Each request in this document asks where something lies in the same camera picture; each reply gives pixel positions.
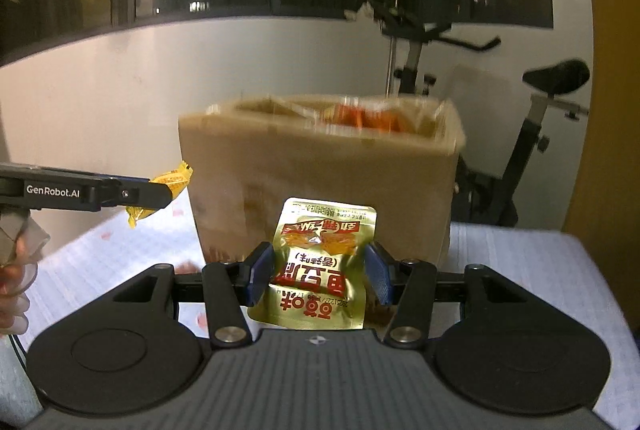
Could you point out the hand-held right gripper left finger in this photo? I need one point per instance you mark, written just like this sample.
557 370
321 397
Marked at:
261 272

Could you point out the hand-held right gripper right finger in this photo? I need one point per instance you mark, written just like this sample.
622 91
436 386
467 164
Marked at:
377 272

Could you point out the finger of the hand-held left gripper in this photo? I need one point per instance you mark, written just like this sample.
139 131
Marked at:
140 195

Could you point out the small yellow snack packet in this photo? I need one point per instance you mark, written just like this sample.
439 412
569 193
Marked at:
177 177

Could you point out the gold foil snack packet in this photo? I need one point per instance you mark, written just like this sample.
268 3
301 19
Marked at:
315 270

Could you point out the brown cardboard box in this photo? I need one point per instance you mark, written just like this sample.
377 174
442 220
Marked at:
325 170

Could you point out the orange chip bag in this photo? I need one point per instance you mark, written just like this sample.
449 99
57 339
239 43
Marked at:
375 115

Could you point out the clear plastic liner bag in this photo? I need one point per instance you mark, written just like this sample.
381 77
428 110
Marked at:
440 120

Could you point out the person's left hand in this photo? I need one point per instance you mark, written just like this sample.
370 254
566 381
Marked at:
15 280

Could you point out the blue checked tablecloth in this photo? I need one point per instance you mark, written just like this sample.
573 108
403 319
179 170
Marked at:
525 255

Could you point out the black exercise bike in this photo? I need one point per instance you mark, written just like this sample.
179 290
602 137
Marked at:
530 135

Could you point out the white crumpled cloth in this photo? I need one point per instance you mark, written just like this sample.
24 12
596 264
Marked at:
359 10

